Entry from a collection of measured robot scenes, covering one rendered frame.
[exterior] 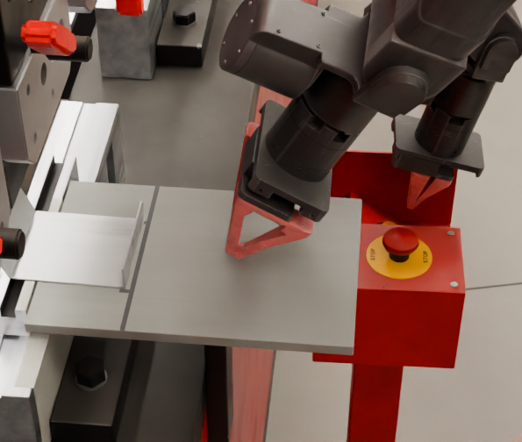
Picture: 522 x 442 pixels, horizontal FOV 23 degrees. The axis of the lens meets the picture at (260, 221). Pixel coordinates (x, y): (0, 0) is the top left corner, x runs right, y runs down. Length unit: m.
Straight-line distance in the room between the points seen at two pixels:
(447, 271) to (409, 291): 0.05
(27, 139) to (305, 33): 0.21
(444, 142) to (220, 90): 0.27
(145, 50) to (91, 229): 0.41
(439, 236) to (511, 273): 1.12
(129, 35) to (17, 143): 0.59
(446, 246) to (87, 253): 0.48
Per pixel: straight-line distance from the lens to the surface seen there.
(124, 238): 1.10
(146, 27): 1.46
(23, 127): 0.89
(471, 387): 2.33
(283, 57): 0.91
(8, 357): 1.06
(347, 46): 0.91
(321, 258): 1.08
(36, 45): 0.82
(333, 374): 2.32
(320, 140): 0.96
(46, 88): 0.94
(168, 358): 1.17
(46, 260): 1.08
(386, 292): 1.37
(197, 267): 1.07
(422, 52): 0.86
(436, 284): 1.38
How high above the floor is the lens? 1.74
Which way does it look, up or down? 42 degrees down
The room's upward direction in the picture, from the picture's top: straight up
